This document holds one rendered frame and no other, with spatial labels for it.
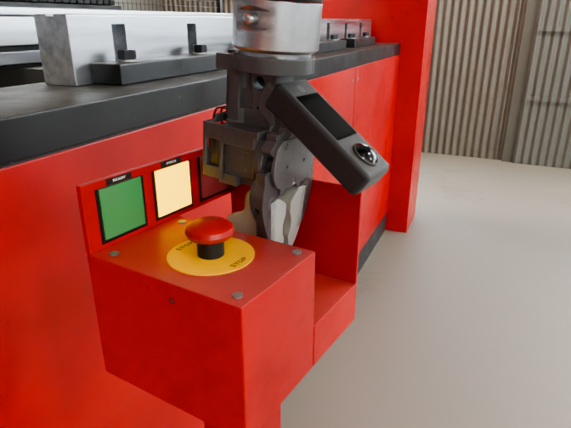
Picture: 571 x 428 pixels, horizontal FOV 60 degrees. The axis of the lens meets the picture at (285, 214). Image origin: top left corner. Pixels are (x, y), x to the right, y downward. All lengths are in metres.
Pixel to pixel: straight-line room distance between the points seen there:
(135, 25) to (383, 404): 1.10
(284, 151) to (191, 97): 0.37
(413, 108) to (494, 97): 1.69
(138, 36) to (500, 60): 3.28
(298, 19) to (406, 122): 1.94
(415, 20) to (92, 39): 1.69
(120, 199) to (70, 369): 0.29
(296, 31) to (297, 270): 0.19
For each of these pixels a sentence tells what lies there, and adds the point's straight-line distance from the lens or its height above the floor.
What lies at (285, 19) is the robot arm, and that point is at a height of 0.96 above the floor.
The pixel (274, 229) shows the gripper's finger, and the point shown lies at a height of 0.78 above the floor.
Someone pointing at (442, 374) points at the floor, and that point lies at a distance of 1.59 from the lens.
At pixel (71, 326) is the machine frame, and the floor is 0.62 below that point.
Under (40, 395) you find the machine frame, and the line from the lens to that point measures 0.66.
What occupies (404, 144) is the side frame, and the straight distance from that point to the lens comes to 2.35.
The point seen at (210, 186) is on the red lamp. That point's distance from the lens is 0.53.
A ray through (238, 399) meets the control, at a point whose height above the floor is 0.70.
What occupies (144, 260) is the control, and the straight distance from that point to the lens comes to 0.42.
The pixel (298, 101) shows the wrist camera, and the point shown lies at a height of 0.90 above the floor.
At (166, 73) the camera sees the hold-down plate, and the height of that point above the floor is 0.88.
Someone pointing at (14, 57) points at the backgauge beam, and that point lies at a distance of 1.06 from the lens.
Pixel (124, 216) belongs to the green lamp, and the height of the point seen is 0.80.
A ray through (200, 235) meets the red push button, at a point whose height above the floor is 0.81.
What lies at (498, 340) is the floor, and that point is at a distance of 1.78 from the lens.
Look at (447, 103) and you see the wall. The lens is 3.99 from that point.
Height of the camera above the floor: 0.96
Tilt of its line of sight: 21 degrees down
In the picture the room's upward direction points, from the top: straight up
